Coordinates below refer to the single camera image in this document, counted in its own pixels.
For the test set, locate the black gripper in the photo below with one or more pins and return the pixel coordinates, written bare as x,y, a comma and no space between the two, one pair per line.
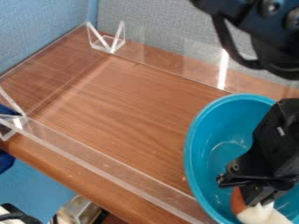
264,171

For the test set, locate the black and white wheel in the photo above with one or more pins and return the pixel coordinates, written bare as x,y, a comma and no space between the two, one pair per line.
10,215

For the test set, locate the clear acrylic corner bracket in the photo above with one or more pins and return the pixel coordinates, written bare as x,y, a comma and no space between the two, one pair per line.
104,43

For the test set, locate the dark blue object at left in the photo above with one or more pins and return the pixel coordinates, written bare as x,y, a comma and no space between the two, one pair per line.
6,159

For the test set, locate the clear acrylic table barrier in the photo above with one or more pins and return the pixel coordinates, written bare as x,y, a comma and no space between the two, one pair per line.
108,117

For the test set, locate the clear acrylic left bracket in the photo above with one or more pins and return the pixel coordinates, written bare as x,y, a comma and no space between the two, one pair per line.
12,122

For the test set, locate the metal frame under table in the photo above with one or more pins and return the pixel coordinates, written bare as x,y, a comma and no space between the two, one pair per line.
77,211

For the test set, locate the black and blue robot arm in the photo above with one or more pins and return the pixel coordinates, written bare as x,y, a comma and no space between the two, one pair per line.
257,31

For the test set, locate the blue plastic bowl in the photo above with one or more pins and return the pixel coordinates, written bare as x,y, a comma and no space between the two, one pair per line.
224,123

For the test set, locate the white and orange toy mushroom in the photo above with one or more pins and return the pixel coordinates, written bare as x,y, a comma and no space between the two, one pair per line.
255,214

